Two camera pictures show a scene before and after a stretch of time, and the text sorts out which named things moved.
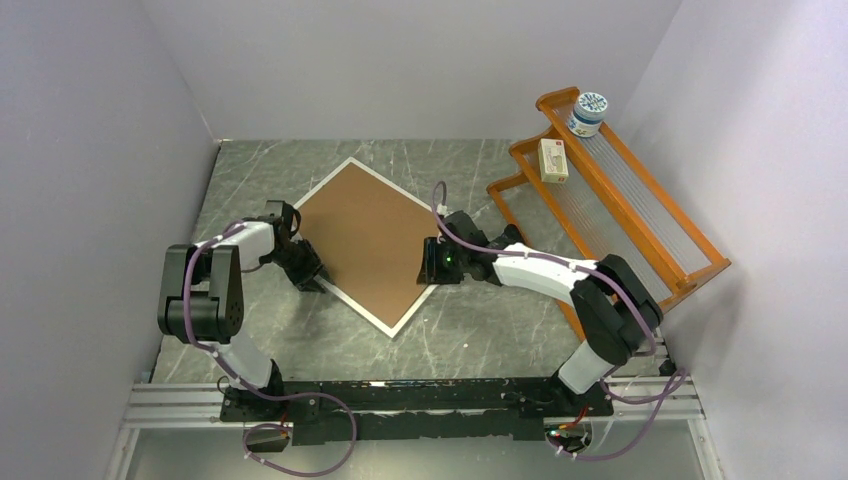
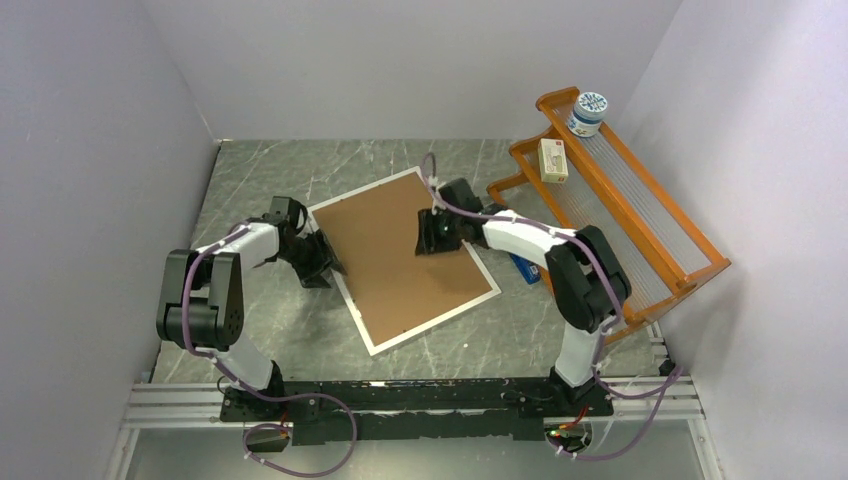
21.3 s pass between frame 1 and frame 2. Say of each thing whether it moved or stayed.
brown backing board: moved
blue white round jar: stayed
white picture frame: moved
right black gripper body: moved
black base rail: stayed
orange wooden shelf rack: stayed
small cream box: stayed
